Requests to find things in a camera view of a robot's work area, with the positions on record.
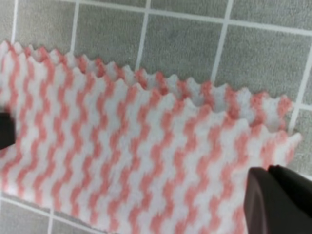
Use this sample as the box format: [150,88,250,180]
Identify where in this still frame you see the pink wavy striped towel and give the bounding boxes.
[0,41,302,234]

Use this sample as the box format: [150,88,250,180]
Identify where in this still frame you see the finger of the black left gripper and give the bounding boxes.
[0,112,16,150]

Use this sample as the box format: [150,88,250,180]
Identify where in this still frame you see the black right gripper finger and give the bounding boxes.
[244,165,312,234]

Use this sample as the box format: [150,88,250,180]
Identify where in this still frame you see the grey grid tablecloth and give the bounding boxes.
[0,0,312,234]

